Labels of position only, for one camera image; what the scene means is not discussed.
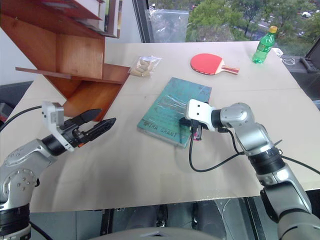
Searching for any green plastic bottle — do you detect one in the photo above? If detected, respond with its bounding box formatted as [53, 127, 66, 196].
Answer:
[251, 25, 279, 65]

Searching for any dark low furniture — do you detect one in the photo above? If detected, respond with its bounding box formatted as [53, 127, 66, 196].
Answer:
[0, 80, 35, 126]

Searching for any white thin cable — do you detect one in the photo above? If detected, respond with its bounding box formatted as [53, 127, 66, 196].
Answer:
[280, 56, 296, 66]

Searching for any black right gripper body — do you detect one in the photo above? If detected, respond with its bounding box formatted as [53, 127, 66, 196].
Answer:
[188, 117, 210, 142]

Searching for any white upright book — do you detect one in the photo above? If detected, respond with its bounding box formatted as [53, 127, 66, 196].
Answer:
[116, 0, 124, 39]

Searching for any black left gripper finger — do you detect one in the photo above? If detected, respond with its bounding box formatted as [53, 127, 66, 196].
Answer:
[74, 108, 104, 126]
[83, 117, 117, 146]

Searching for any clear bag of corks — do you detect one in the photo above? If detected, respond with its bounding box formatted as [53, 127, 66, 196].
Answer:
[127, 55, 163, 78]

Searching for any red table tennis paddle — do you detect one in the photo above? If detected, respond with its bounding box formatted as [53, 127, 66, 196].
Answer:
[190, 52, 241, 76]

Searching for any wooden bookshelf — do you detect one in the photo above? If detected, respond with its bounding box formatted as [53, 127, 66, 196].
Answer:
[0, 0, 132, 123]

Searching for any dark red upright book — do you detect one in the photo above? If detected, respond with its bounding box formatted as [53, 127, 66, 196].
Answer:
[106, 0, 119, 38]

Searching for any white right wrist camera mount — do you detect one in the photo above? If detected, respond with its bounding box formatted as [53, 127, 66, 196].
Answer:
[186, 98, 217, 132]

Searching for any black open case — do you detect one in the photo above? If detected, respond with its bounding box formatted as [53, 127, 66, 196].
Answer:
[299, 36, 320, 74]

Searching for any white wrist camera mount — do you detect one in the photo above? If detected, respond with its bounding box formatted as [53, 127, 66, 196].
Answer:
[186, 98, 217, 132]
[41, 100, 76, 153]

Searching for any grey robot torso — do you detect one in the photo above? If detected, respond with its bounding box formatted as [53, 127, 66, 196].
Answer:
[86, 225, 253, 240]

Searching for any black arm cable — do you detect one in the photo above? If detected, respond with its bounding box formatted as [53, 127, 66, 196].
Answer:
[188, 126, 320, 175]
[0, 105, 43, 132]

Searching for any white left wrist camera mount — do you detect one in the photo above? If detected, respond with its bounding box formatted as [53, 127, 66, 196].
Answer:
[41, 100, 76, 153]

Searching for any green paperback book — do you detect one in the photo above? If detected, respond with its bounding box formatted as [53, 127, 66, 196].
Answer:
[136, 76, 213, 149]

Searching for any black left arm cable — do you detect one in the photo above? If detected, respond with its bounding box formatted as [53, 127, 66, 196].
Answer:
[0, 105, 43, 132]

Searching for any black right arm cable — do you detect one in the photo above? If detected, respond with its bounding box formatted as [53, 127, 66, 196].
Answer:
[188, 126, 320, 175]

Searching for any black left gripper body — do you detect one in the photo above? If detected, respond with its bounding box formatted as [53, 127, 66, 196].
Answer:
[59, 118, 88, 149]

